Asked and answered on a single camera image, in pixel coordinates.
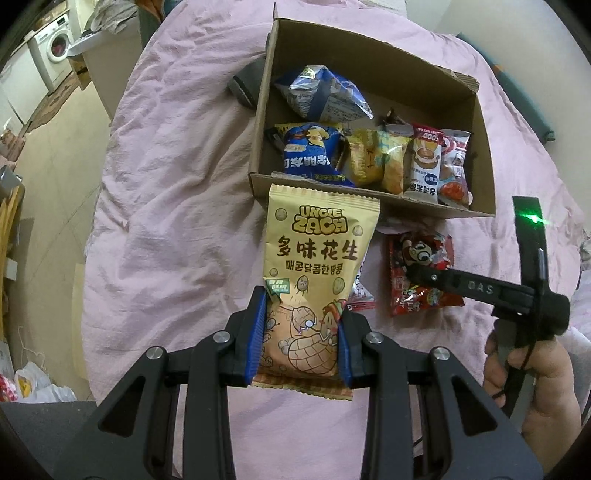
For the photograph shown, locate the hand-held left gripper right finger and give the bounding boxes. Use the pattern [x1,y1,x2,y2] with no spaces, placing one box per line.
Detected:
[338,308,544,480]

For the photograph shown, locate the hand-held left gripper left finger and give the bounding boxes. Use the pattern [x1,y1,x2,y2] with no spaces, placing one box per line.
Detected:
[83,286,267,480]

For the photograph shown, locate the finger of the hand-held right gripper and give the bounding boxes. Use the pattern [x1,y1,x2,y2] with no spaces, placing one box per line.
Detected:
[406,267,497,308]

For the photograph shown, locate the red cartoon snack packet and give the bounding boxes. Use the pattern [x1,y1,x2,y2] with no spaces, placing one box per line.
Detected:
[387,231,466,318]

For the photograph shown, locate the beige peanut snack packet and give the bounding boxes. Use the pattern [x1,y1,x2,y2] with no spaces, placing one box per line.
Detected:
[252,183,382,402]

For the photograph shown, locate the white snack packet red top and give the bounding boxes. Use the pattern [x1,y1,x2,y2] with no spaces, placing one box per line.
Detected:
[404,122,446,200]

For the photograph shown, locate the golden yellow snack packet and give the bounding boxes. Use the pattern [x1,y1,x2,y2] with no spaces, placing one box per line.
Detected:
[344,129,389,188]

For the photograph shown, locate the blue chips packet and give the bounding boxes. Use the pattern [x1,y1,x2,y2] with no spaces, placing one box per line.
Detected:
[276,122,354,188]

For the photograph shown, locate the blue and white snack packet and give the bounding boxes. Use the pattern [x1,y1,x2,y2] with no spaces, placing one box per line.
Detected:
[273,65,374,121]

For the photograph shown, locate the person's right hand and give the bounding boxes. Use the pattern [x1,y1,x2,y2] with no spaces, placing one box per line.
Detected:
[482,330,583,448]

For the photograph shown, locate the small white and red packet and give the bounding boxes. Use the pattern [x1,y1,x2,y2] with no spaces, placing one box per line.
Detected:
[346,258,376,312]

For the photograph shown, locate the red and white snack bag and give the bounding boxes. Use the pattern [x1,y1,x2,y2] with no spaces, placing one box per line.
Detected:
[436,129,474,208]

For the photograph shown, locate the pale yellow snack packet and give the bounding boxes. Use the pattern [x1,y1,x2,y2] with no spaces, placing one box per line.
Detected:
[381,131,413,195]

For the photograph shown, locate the pink blanket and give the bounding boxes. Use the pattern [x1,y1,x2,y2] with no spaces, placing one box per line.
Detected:
[81,0,591,480]

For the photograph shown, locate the dark brown snack packet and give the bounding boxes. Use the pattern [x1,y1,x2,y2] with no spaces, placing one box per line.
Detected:
[379,108,416,137]

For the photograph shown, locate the white plastic bag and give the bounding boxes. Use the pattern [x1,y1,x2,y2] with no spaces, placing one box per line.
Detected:
[14,362,77,402]

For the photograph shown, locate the wooden rack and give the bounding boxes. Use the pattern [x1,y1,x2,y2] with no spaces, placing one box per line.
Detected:
[0,166,26,342]

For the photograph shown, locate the white storage bin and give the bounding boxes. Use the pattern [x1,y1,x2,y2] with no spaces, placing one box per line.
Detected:
[67,21,144,121]

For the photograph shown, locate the patterned floor rug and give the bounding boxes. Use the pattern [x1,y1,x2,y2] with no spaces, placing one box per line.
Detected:
[28,69,81,134]

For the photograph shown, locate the small brown cardboard box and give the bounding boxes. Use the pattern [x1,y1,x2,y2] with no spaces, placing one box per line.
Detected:
[71,58,90,90]

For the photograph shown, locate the white cabinet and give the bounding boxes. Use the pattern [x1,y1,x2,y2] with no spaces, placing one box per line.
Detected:
[0,44,49,127]

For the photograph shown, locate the pile of pale laundry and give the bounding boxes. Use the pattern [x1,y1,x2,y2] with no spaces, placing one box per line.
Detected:
[83,0,139,35]

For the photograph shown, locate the white washing machine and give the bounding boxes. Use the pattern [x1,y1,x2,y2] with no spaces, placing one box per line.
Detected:
[28,16,75,90]

